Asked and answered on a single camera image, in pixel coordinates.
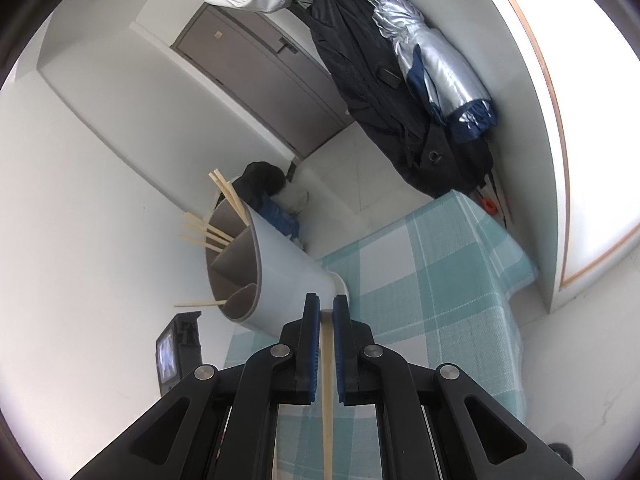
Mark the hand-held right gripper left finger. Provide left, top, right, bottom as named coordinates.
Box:
left=70, top=294, right=321, bottom=480

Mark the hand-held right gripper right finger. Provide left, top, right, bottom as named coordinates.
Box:
left=334, top=295, right=586, bottom=480

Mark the white divided utensil holder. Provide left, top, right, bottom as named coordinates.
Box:
left=204, top=199, right=351, bottom=333

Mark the teal plaid tablecloth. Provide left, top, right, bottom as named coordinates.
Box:
left=222, top=191, right=540, bottom=480

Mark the cream cloth bag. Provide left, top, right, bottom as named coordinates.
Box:
left=277, top=185, right=311, bottom=213

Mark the black clothing pile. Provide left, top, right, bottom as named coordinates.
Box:
left=232, top=161, right=288, bottom=211

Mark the grey-brown door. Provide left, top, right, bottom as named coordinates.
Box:
left=170, top=5, right=353, bottom=158

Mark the black hanging coat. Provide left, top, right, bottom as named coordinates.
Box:
left=307, top=0, right=496, bottom=198

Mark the silver navy folded umbrella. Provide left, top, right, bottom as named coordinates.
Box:
left=370, top=0, right=499, bottom=141

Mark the white cabinet with gold trim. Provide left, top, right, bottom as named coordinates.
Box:
left=465, top=0, right=640, bottom=316

